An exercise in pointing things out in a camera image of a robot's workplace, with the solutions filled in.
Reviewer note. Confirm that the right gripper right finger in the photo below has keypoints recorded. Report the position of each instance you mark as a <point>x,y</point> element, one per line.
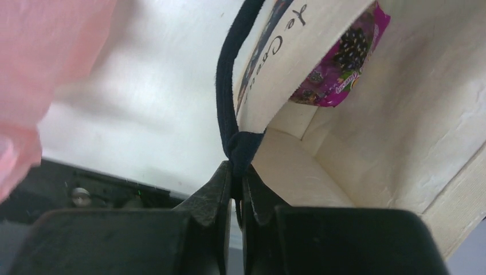
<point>262,247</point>

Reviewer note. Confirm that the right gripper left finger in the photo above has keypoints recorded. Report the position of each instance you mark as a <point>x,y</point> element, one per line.
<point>206,244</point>

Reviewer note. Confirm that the purple snack packet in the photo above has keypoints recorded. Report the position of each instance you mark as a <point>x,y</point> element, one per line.
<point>333,78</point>

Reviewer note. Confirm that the beige canvas tote bag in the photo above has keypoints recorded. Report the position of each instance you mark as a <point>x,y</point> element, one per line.
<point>411,133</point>

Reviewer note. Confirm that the pink plastic grocery bag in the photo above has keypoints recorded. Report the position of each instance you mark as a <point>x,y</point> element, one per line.
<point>44,44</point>

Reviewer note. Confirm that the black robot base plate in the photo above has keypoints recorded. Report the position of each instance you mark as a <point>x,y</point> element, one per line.
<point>53,186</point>

